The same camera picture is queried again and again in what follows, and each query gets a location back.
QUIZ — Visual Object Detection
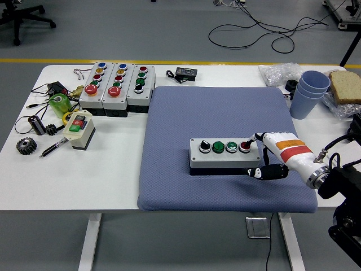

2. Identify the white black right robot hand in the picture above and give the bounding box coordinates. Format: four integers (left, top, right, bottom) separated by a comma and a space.
246, 132, 325, 181

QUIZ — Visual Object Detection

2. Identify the grey four-button control box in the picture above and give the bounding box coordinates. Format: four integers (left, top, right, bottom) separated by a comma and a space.
188, 137, 262, 176

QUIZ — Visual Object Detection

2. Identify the grey five-button emergency stop box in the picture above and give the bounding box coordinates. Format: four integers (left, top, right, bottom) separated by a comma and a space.
102, 62, 135, 117
78, 62, 115, 110

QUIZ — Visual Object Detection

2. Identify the white paper sheet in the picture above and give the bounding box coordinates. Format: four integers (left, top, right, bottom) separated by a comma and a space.
338, 141, 361, 167

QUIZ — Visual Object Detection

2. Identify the clear plastic bag under bread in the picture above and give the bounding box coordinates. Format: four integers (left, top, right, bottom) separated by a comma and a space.
321, 90, 361, 121

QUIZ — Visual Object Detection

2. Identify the black round plastic part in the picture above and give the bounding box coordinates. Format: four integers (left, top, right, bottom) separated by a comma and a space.
284, 80, 300, 93

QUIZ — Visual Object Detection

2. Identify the black metal device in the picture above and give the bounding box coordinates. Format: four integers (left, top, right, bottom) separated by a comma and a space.
346, 114, 361, 142

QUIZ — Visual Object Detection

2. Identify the crumpled clear plastic bag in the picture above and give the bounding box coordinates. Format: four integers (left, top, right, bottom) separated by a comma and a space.
258, 62, 304, 87

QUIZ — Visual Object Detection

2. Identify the metal floor socket box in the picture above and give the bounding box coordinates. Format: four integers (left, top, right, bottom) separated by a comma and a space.
245, 216, 271, 239

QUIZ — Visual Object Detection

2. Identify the bread slice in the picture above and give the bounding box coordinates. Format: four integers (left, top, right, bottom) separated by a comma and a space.
328, 70, 361, 105

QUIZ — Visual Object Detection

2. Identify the white table leg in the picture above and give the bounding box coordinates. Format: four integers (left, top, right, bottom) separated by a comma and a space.
278, 212, 307, 271
77, 213, 102, 271

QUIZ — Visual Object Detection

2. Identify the blue-grey quilted mat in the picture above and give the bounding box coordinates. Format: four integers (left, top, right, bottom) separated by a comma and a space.
137, 86, 319, 213

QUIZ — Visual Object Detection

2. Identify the small black panel meter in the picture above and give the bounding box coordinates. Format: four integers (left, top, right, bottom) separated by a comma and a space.
165, 67, 198, 85

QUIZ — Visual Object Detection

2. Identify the grey control box black selector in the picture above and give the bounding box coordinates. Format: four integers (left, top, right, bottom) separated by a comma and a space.
126, 64, 156, 114

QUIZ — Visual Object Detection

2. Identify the brass fitting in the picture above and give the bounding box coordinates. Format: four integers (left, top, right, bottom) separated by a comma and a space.
69, 85, 85, 99

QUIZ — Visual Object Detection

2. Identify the green wrapped battery pack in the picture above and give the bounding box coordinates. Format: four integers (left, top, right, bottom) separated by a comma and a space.
49, 93, 73, 118

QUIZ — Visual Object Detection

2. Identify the black pen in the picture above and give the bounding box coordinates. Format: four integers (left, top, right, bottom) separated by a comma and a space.
39, 138, 69, 158

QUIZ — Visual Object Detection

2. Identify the black power adapter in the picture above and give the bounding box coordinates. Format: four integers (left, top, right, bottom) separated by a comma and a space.
46, 81, 68, 97

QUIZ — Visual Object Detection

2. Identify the black cylindrical capacitor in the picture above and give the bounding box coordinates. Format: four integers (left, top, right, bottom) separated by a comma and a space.
28, 115, 46, 136

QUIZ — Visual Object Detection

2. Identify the large steel gear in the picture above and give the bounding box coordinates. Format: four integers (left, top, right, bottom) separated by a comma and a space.
16, 137, 38, 155

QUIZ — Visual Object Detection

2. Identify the black office chair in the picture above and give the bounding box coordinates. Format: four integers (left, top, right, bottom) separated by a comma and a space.
0, 0, 56, 47

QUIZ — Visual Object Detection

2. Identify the long black floor cable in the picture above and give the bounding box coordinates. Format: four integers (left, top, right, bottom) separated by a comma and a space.
208, 0, 329, 54

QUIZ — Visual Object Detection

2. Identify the aluminium frame cart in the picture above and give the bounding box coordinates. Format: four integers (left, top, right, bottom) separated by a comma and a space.
321, 0, 361, 30

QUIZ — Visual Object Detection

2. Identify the cream red-green switch box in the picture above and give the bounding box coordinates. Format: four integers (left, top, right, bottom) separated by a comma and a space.
62, 110, 96, 151

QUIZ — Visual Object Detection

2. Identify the red white twisted wire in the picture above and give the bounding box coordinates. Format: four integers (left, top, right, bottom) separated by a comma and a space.
73, 67, 94, 81

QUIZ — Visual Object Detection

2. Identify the thin black plug cable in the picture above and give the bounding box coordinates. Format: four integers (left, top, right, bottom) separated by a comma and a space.
14, 84, 81, 135

